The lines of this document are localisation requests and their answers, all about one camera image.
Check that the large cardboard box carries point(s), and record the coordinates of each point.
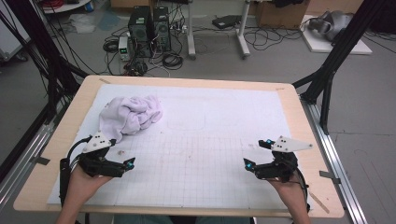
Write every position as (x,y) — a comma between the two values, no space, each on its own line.
(280,17)

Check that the black frame strut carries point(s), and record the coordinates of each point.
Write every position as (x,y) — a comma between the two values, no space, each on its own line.
(40,40)
(342,43)

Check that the white stand leg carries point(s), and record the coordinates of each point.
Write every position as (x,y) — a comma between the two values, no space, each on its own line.
(191,37)
(242,34)

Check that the large black computer tower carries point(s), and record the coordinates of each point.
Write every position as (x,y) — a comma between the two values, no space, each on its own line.
(140,31)

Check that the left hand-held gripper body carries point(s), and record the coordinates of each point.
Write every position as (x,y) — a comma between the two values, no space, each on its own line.
(99,165)

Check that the person's right hand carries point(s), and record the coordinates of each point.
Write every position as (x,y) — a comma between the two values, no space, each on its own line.
(292,194)

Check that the grey rounded device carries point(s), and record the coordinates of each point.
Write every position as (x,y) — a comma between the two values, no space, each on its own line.
(333,21)

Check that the beige tape piece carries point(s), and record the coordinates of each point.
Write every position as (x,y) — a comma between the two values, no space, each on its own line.
(105,81)

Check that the white power supply unit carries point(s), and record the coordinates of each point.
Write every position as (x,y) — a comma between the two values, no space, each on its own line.
(124,48)

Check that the white floor platform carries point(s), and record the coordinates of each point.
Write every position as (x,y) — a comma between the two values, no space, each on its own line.
(320,46)

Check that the round white table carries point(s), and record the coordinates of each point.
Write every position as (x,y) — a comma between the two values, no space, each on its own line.
(62,7)

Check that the grey tape strip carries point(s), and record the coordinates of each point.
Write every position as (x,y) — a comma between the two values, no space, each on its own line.
(42,160)
(330,176)

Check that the person's left hand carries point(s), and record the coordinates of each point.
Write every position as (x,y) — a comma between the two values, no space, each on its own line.
(81,186)

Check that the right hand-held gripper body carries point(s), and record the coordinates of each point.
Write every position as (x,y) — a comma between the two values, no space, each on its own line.
(280,168)

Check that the clear plastic sheet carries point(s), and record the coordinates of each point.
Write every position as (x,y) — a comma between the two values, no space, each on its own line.
(82,24)

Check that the aluminium frame rail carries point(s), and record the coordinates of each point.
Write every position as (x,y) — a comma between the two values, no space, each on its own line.
(330,146)
(28,155)

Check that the light pink towel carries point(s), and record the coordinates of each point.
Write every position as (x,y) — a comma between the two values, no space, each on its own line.
(127,116)

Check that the slim black computer tower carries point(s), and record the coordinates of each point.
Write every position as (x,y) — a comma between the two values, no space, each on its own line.
(162,29)

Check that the flat black box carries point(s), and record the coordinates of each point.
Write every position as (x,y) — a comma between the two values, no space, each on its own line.
(226,21)

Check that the white grid mat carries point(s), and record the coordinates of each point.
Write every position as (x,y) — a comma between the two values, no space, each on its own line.
(218,109)

